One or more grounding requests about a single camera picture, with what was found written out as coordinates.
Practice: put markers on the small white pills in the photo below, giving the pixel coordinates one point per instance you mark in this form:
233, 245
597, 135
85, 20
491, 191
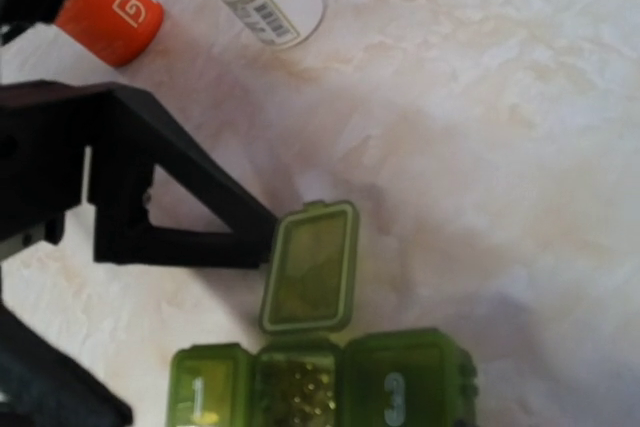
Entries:
296, 393

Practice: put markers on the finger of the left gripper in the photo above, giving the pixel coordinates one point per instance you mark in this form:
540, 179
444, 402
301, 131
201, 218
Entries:
62, 145
44, 387

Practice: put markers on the green weekly pill organizer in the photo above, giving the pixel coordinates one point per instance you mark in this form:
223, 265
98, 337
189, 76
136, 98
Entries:
416, 377

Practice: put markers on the red pill bottle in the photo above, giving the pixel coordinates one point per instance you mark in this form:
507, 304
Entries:
115, 31

